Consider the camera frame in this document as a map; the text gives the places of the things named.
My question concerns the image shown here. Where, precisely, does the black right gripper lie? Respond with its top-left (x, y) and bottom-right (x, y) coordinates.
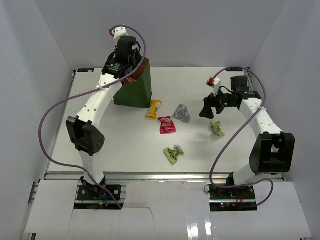
top-left (200, 86), bottom-right (237, 120)

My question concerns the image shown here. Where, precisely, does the green snack packet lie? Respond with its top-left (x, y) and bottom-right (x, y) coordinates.
top-left (210, 121), bottom-right (225, 137)
top-left (163, 145), bottom-right (184, 165)

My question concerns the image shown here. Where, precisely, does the green snack packet front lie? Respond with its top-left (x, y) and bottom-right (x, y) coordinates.
top-left (163, 145), bottom-right (184, 165)

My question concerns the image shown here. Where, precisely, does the large red snack bag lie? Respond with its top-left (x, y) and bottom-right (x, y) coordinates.
top-left (125, 77), bottom-right (137, 83)

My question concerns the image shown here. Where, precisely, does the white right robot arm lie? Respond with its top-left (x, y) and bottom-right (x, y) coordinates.
top-left (199, 75), bottom-right (295, 200)

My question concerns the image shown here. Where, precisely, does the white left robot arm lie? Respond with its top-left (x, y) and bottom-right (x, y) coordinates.
top-left (66, 36), bottom-right (142, 200)

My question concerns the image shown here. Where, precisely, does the green paper bag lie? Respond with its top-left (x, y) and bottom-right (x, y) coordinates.
top-left (113, 57), bottom-right (152, 109)

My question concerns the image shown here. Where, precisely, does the grey foil snack packet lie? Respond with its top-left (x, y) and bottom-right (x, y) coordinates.
top-left (172, 104), bottom-right (191, 124)

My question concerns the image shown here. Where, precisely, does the pink snack packet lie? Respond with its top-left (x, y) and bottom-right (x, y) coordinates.
top-left (157, 116), bottom-right (177, 134)

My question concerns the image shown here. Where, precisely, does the yellow snack packet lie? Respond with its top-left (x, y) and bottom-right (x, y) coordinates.
top-left (145, 100), bottom-right (162, 119)

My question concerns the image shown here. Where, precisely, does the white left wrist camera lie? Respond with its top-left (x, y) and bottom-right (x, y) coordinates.
top-left (109, 26), bottom-right (128, 43)

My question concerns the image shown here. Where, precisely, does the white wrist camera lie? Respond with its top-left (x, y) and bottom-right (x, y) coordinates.
top-left (109, 26), bottom-right (128, 43)
top-left (206, 77), bottom-right (221, 97)

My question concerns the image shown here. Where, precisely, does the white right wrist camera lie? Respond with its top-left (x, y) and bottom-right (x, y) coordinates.
top-left (206, 77), bottom-right (221, 97)

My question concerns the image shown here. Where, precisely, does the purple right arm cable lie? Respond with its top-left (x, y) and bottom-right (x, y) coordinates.
top-left (209, 66), bottom-right (274, 208)

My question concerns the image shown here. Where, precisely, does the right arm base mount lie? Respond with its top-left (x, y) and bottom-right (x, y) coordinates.
top-left (203, 184), bottom-right (258, 212)

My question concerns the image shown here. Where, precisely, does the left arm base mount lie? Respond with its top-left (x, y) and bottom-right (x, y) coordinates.
top-left (74, 176), bottom-right (120, 210)

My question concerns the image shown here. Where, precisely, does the aluminium table frame rail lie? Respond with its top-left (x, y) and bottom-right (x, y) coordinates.
top-left (21, 67), bottom-right (293, 240)

